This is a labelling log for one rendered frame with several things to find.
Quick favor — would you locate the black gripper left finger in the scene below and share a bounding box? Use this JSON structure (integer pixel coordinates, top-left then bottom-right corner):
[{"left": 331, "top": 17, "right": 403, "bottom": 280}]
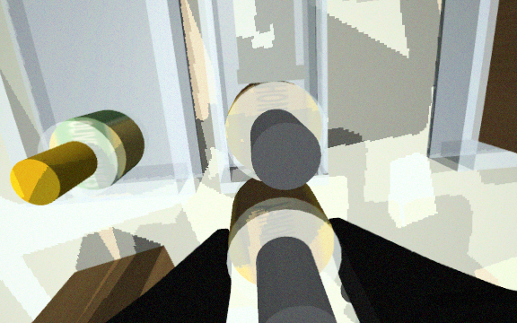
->
[{"left": 106, "top": 229, "right": 232, "bottom": 323}]

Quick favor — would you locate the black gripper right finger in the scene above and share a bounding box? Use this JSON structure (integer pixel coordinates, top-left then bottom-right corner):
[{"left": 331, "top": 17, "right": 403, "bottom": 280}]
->
[{"left": 329, "top": 218, "right": 517, "bottom": 323}]

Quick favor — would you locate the white jar with blue label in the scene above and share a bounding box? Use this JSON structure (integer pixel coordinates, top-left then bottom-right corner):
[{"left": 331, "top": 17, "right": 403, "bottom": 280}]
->
[{"left": 340, "top": 284, "right": 360, "bottom": 323}]

